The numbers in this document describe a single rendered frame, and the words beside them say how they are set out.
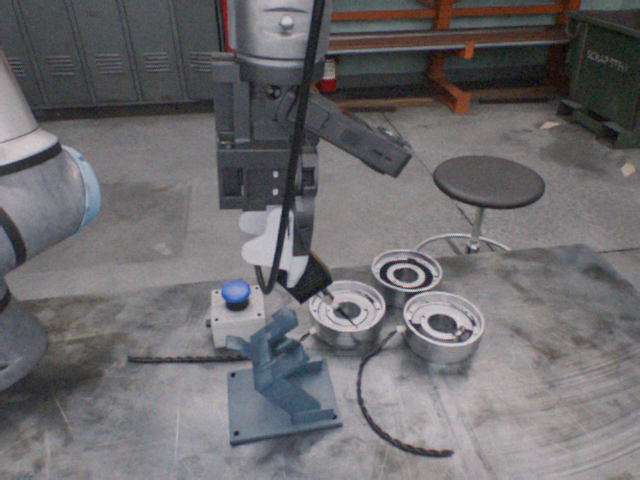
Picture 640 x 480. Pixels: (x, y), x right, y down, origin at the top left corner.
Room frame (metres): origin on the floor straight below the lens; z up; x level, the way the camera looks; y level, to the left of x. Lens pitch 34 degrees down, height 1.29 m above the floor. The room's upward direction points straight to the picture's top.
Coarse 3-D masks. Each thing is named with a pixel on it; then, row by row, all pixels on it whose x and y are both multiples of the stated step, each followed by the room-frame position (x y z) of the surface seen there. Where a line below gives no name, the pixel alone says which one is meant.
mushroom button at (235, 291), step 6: (228, 282) 0.52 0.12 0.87; (234, 282) 0.52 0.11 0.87; (240, 282) 0.52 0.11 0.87; (246, 282) 0.52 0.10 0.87; (222, 288) 0.51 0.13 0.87; (228, 288) 0.50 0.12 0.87; (234, 288) 0.50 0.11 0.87; (240, 288) 0.50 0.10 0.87; (246, 288) 0.51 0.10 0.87; (222, 294) 0.50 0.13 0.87; (228, 294) 0.49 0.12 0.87; (234, 294) 0.49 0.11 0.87; (240, 294) 0.49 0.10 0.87; (246, 294) 0.50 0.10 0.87; (228, 300) 0.49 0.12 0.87; (234, 300) 0.49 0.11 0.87; (240, 300) 0.49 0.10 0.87
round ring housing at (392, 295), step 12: (384, 252) 0.63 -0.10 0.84; (396, 252) 0.64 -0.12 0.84; (408, 252) 0.64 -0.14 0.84; (420, 252) 0.63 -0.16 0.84; (372, 264) 0.60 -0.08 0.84; (408, 264) 0.62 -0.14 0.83; (432, 264) 0.61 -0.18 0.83; (372, 276) 0.58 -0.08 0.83; (396, 276) 0.61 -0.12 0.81; (408, 276) 0.61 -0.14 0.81; (420, 276) 0.59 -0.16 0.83; (384, 288) 0.55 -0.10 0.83; (396, 288) 0.54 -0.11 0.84; (432, 288) 0.55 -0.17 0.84; (384, 300) 0.56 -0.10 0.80; (396, 300) 0.54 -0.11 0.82; (408, 300) 0.54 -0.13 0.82
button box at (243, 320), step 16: (256, 288) 0.54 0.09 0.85; (224, 304) 0.51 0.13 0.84; (240, 304) 0.50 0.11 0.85; (256, 304) 0.51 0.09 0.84; (208, 320) 0.50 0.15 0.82; (224, 320) 0.47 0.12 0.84; (240, 320) 0.47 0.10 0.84; (256, 320) 0.48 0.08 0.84; (224, 336) 0.47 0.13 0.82; (240, 336) 0.47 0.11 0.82
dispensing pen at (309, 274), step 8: (312, 256) 0.39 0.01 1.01; (312, 264) 0.38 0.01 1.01; (320, 264) 0.39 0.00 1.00; (280, 272) 0.37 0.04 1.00; (304, 272) 0.38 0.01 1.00; (312, 272) 0.38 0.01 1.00; (320, 272) 0.38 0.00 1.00; (328, 272) 0.39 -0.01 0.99; (280, 280) 0.37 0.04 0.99; (304, 280) 0.38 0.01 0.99; (312, 280) 0.38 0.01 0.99; (320, 280) 0.38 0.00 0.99; (328, 280) 0.38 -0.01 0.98; (288, 288) 0.38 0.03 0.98; (296, 288) 0.38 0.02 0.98; (304, 288) 0.38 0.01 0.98; (312, 288) 0.38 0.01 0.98; (320, 288) 0.38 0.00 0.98; (296, 296) 0.38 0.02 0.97; (304, 296) 0.38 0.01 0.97; (312, 296) 0.38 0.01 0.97; (320, 296) 0.39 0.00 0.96; (328, 296) 0.39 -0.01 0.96; (328, 304) 0.39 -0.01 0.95; (336, 304) 0.39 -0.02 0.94; (344, 312) 0.40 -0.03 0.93
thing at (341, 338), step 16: (336, 288) 0.56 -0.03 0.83; (352, 288) 0.56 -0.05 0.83; (368, 288) 0.55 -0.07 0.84; (352, 304) 0.53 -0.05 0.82; (384, 304) 0.51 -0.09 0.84; (320, 320) 0.48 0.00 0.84; (336, 320) 0.49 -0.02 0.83; (352, 320) 0.49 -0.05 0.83; (320, 336) 0.48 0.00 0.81; (336, 336) 0.46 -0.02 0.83; (352, 336) 0.46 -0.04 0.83; (368, 336) 0.47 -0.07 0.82
